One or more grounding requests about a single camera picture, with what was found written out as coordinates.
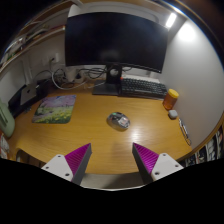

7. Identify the white power strip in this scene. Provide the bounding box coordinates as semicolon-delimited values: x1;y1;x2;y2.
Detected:
64;68;88;84

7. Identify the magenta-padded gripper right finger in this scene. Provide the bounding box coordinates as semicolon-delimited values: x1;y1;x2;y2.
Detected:
131;142;185;185

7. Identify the pale green rounded object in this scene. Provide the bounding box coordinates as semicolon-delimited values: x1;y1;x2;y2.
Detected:
0;99;16;139

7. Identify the dark mechanical keyboard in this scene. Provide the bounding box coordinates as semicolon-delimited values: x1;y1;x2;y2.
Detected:
119;77;169;100

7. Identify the white wall outlet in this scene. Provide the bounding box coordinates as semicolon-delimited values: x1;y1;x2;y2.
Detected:
41;53;61;67

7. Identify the amber bottle with yellow lid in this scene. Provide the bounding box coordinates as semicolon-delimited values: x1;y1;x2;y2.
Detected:
162;88;180;111

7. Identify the transparent computer mouse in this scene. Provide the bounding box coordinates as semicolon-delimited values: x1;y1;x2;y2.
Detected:
106;111;131;132

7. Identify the bright light bar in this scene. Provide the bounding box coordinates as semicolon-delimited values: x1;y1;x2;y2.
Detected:
165;12;178;29

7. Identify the dark slim pen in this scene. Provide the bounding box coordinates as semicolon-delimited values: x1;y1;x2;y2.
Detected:
178;117;193;147

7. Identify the landscape print mouse pad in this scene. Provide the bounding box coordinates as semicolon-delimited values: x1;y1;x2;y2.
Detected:
31;94;77;125

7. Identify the white earbuds case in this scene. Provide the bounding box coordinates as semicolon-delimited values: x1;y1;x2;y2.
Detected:
168;109;179;120

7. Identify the silver mini computer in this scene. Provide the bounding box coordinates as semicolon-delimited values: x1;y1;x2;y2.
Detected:
20;83;39;106

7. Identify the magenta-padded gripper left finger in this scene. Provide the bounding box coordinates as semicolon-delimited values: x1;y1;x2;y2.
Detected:
41;142;93;186

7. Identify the black cable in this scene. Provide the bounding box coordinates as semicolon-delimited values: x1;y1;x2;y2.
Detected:
79;66;108;81
52;67;68;84

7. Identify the white cable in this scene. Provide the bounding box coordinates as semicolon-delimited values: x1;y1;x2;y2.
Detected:
50;69;98;91

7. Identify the black curved monitor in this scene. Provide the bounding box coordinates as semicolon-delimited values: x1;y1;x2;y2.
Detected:
64;12;170;97

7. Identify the black desktop stand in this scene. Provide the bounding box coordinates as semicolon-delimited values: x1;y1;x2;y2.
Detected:
7;79;51;118

